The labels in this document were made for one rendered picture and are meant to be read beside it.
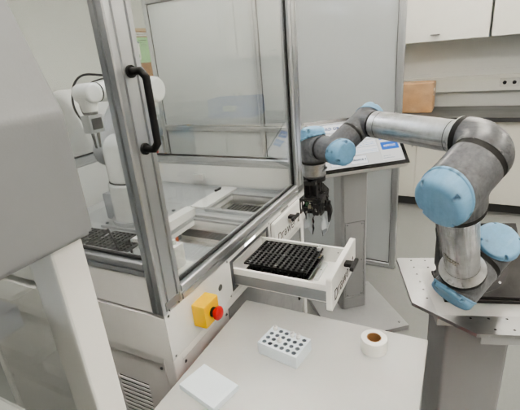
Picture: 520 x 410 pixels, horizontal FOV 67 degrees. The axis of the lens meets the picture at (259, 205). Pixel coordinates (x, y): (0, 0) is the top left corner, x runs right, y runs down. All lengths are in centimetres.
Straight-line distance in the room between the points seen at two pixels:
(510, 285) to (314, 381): 71
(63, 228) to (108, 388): 25
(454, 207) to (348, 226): 149
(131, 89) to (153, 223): 30
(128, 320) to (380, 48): 218
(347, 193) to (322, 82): 93
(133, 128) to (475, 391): 137
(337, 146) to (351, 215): 120
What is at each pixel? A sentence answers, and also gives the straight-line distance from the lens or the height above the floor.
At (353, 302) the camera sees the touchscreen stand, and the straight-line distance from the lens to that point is 255.
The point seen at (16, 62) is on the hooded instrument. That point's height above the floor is 155.
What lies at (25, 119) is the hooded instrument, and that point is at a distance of 44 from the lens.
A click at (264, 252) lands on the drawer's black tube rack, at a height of 90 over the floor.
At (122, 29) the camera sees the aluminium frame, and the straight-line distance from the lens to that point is 90.
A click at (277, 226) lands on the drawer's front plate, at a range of 154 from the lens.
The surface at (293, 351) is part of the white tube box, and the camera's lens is 112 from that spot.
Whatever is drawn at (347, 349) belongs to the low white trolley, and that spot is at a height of 76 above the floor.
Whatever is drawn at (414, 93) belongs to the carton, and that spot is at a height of 109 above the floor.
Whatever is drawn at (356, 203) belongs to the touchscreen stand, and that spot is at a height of 73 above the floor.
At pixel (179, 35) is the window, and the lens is 107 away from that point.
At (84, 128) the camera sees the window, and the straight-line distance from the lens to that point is 100.
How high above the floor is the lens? 154
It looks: 21 degrees down
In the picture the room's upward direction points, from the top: 5 degrees counter-clockwise
